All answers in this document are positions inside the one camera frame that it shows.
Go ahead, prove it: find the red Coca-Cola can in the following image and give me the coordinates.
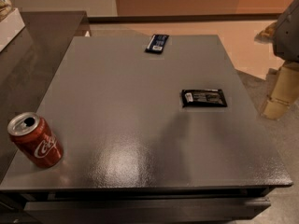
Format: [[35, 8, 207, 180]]
[[7, 112, 64, 168]]

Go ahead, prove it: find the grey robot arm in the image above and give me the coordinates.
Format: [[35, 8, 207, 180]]
[[255, 0, 299, 119]]

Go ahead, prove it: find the dark side counter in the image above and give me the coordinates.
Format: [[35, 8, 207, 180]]
[[0, 11, 90, 181]]

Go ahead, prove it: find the white box on counter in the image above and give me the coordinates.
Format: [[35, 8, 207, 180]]
[[0, 0, 25, 52]]

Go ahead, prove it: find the blue snack bar wrapper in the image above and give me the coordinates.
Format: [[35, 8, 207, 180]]
[[145, 35, 169, 54]]

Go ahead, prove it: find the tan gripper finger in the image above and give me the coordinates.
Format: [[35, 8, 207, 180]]
[[262, 61, 299, 119], [259, 22, 277, 40]]

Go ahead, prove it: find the black chocolate RXBAR wrapper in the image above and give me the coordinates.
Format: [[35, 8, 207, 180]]
[[181, 89, 227, 107]]

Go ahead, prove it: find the grey metal table frame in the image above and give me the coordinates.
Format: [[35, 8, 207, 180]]
[[0, 189, 270, 224]]

